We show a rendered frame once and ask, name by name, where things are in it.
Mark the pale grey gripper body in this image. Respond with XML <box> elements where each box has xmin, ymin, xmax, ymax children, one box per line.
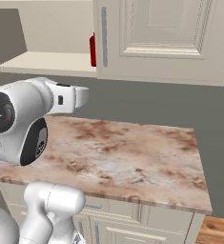
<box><xmin>73</xmin><ymin>85</ymin><xmax>90</xmax><ymax>112</ymax></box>

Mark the red ketchup bottle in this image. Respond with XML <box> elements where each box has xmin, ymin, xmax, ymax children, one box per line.
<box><xmin>89</xmin><ymin>31</ymin><xmax>97</xmax><ymax>68</ymax></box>

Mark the cream base cabinet door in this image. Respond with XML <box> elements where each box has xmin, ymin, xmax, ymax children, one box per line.
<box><xmin>90</xmin><ymin>216</ymin><xmax>189</xmax><ymax>244</ymax></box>

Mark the cream base cabinet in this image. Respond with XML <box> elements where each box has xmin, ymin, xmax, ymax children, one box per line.
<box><xmin>0</xmin><ymin>180</ymin><xmax>207</xmax><ymax>244</ymax></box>

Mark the cream drawer front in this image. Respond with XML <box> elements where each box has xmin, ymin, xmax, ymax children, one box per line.
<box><xmin>84</xmin><ymin>195</ymin><xmax>111</xmax><ymax>218</ymax></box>

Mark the grey wall cabinet door handle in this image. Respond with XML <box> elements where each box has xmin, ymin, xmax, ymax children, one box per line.
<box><xmin>101</xmin><ymin>7</ymin><xmax>109</xmax><ymax>68</ymax></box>

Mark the cream wall cabinet door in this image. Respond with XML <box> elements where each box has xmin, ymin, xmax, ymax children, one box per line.
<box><xmin>92</xmin><ymin>0</ymin><xmax>224</xmax><ymax>88</ymax></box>

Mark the grey drawer handle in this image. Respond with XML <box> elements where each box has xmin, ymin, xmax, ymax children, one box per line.
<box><xmin>84</xmin><ymin>204</ymin><xmax>104</xmax><ymax>211</ymax></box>

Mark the grey base cabinet door handle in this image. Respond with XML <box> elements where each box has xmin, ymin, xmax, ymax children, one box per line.
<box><xmin>94</xmin><ymin>221</ymin><xmax>101</xmax><ymax>244</ymax></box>
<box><xmin>78</xmin><ymin>218</ymin><xmax>85</xmax><ymax>238</ymax></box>

